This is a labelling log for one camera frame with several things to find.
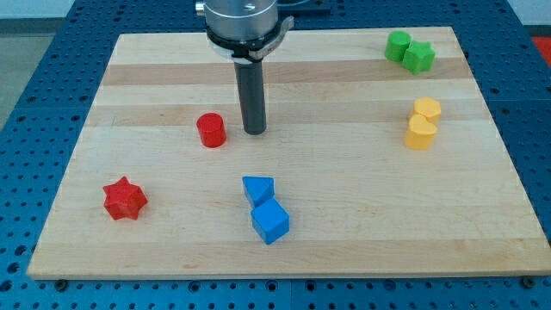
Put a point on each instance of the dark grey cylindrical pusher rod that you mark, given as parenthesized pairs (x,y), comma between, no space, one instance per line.
(251,96)

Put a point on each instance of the red cylinder block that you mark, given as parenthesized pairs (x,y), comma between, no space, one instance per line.
(211,130)

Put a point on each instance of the green star block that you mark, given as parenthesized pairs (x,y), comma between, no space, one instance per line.
(418,57)

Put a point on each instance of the red star block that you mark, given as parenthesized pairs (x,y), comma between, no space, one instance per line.
(124,200)

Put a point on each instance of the blue triangle block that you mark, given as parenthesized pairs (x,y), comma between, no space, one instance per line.
(258,189)

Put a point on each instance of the blue cube block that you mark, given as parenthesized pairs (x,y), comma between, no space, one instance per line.
(270,220)

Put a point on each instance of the light wooden board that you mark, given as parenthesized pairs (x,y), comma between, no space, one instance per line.
(360,203)

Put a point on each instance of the green cylinder block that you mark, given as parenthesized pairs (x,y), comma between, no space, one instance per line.
(397,44)

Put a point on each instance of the yellow heart block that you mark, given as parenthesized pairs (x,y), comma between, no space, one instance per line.
(420,133)

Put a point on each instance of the yellow hexagon block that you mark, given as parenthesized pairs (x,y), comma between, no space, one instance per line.
(428,107)

